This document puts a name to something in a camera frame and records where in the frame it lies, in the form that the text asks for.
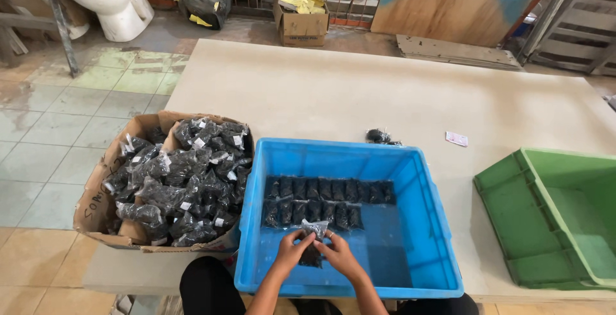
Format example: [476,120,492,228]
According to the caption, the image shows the person's left hand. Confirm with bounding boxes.
[273,230,317,273]

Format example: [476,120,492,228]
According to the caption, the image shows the person's right hand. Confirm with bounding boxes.
[320,231,363,277]

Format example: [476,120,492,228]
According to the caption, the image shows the clear bag of black screws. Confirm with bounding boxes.
[298,219,330,268]

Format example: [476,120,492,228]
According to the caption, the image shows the blue plastic crate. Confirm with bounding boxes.
[234,137,465,299]

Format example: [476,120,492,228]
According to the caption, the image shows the rows of black screw packets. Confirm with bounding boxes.
[261,175,397,231]

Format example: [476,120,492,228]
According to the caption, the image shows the person's black trousers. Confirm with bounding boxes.
[179,256,480,315]

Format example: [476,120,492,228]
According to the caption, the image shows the heap of black screw bags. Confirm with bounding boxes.
[102,117,254,248]

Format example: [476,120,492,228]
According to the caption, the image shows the small loose black screw packet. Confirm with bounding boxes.
[365,128,403,147]

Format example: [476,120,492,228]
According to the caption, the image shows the small pink paper slip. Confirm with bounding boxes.
[445,131,469,148]

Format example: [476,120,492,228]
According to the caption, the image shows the open brown cardboard box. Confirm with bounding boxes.
[73,110,255,253]

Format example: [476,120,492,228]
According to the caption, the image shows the green plastic crate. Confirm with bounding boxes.
[474,148,616,291]

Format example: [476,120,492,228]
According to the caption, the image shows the cardboard box with yellow cloths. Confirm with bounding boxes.
[272,0,331,47]

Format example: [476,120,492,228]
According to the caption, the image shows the stack of flat grey boards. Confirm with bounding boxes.
[396,34,523,72]

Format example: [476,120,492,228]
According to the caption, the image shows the plywood board with blue paint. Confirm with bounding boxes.
[371,0,564,47]

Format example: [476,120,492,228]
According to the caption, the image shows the grey metal pole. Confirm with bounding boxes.
[39,0,81,78]

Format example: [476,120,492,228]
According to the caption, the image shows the grey metal rack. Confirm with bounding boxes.
[517,0,616,76]

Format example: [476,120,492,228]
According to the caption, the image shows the wooden bench frame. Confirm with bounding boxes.
[0,0,63,65]

